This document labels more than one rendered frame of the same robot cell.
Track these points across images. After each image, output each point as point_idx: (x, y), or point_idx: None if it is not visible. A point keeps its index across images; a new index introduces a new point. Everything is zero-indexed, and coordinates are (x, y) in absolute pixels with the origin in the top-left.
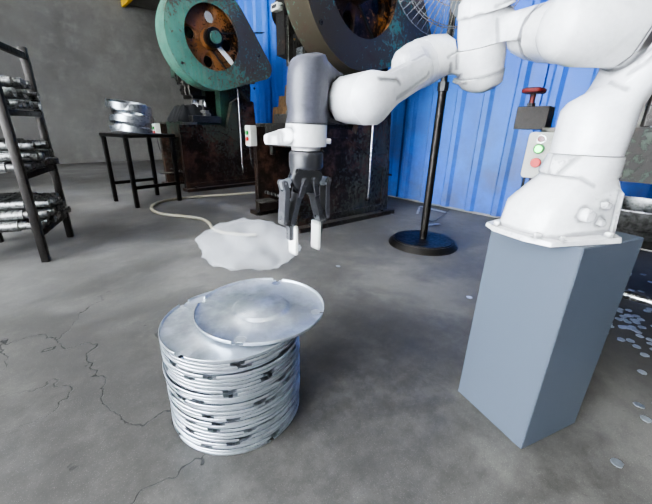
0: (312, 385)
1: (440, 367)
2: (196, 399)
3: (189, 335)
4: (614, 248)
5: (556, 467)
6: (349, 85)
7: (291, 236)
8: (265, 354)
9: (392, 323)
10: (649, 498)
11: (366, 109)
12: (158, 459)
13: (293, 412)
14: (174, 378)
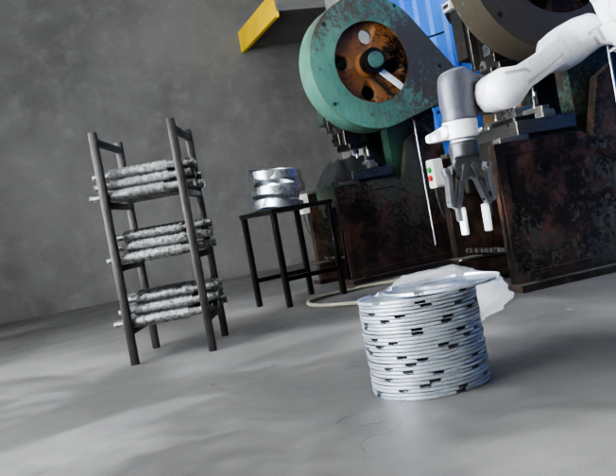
0: (506, 371)
1: None
2: (391, 341)
3: (382, 300)
4: None
5: None
6: (484, 83)
7: (460, 217)
8: (441, 297)
9: None
10: None
11: (500, 96)
12: (366, 405)
13: (482, 377)
14: (373, 330)
